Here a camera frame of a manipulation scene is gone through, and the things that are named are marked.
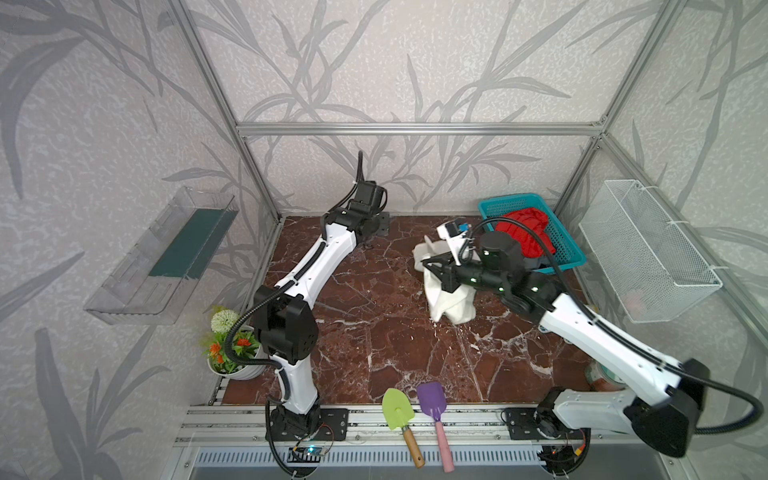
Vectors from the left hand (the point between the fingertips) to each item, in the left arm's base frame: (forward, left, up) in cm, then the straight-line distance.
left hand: (385, 211), depth 87 cm
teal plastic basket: (0, -62, -19) cm, 65 cm away
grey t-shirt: (-5, -49, -19) cm, 53 cm away
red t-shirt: (+12, -54, -17) cm, 57 cm away
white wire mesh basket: (-27, -59, +10) cm, 66 cm away
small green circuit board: (-57, +18, -26) cm, 65 cm away
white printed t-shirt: (-28, -19, -5) cm, 34 cm away
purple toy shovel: (-44, -14, -24) cm, 52 cm away
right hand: (-20, -11, +7) cm, 24 cm away
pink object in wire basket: (-28, -62, -3) cm, 68 cm away
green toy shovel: (-49, -5, -23) cm, 54 cm away
